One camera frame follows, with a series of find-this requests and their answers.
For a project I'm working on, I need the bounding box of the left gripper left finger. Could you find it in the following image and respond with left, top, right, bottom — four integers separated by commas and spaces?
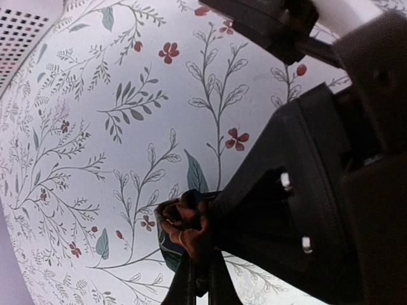
162, 254, 196, 305

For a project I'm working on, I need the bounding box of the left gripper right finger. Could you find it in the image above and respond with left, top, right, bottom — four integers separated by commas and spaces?
209, 254, 243, 305

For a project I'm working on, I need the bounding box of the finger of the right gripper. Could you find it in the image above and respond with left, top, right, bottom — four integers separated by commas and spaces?
210, 95, 359, 304

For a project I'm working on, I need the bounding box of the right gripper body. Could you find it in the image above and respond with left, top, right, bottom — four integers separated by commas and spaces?
205, 1, 406, 304

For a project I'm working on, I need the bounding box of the brown green patterned tie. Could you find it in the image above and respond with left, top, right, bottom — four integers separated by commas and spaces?
155, 189, 218, 297

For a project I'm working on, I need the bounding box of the floral tablecloth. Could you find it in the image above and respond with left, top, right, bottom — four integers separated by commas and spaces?
1, 1, 350, 304

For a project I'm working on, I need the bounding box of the white plastic basket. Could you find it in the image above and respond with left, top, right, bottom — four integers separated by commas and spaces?
0, 0, 66, 93

